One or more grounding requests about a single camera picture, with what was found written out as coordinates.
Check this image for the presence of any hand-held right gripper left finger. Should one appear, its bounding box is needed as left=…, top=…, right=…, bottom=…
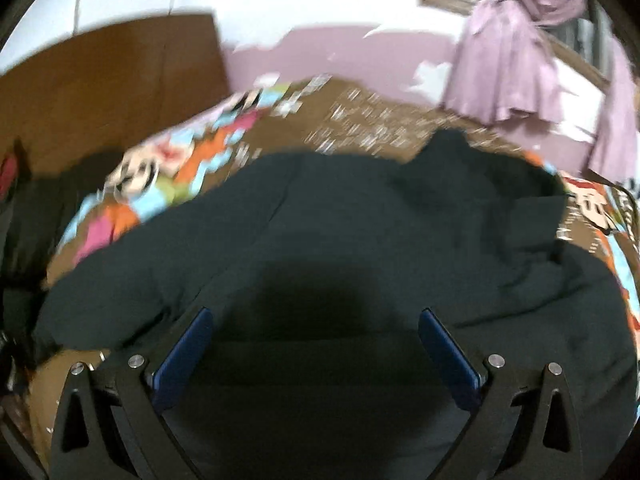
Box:
left=50, top=307, right=216, bottom=480

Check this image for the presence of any dark cloth pile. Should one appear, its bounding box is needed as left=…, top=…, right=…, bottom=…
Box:
left=0, top=147, right=123, bottom=361

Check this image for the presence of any brown printed blanket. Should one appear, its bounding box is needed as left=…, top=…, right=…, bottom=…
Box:
left=27, top=74, right=640, bottom=466

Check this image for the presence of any purple knotted curtain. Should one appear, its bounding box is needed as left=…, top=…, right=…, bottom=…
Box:
left=442, top=0, right=588, bottom=127
left=587, top=45, right=640, bottom=182

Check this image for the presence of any brown wooden headboard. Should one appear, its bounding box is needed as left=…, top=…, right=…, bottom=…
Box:
left=0, top=12, right=233, bottom=183

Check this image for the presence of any dark green large garment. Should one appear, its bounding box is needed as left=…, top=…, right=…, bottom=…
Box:
left=32, top=130, right=640, bottom=480

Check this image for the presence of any red cloth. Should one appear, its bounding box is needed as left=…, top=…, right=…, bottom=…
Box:
left=0, top=154, right=20, bottom=198

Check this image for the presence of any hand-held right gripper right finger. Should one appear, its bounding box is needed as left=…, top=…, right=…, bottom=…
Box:
left=417, top=307, right=587, bottom=480

